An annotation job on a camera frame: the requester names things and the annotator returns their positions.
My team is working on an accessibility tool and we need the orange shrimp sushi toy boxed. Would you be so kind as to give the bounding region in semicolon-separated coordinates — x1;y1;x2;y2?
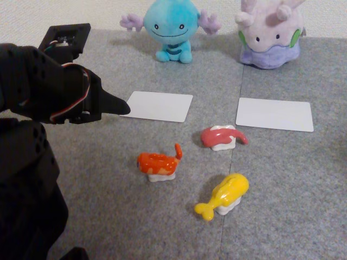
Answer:
136;142;183;183

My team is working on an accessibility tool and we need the yellow egg sushi toy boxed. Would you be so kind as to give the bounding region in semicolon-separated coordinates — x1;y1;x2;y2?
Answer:
194;172;250;222

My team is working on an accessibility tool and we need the purple Goomy plush toy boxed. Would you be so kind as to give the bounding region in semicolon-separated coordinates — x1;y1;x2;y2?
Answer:
234;0;307;70

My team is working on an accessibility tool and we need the white red black servo cable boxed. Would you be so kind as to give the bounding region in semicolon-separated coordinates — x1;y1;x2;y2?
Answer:
50;62;92;124

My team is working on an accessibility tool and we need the white card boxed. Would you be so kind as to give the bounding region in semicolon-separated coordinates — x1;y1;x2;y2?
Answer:
119;91;194;123
235;97;314;133

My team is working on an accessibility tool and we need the blue Wooper plush toy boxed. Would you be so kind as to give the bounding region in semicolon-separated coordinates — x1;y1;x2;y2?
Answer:
120;0;222;64

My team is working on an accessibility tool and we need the red tuna sushi toy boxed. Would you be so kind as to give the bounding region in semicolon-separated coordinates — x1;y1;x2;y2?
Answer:
200;124;249;152

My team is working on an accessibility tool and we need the black camera mount box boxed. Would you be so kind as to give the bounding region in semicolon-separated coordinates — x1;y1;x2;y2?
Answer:
37;23;92;60

